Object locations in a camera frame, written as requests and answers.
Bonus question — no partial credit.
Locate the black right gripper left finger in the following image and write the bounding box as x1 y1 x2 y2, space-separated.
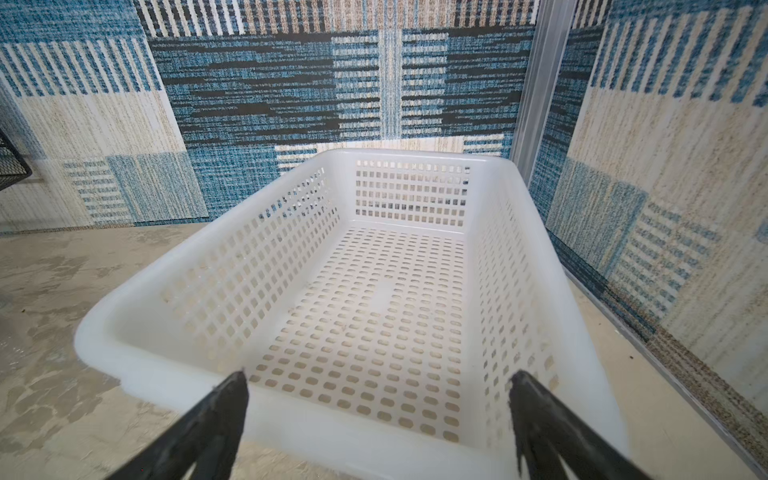
109 371 249 479

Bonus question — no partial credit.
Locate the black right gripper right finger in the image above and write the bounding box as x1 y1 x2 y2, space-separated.
509 370 648 479

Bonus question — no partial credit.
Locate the white plastic perforated basket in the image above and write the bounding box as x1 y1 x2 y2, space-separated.
75 149 630 479

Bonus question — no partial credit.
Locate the black wire shelf rack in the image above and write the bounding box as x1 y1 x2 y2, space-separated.
0 131 32 190

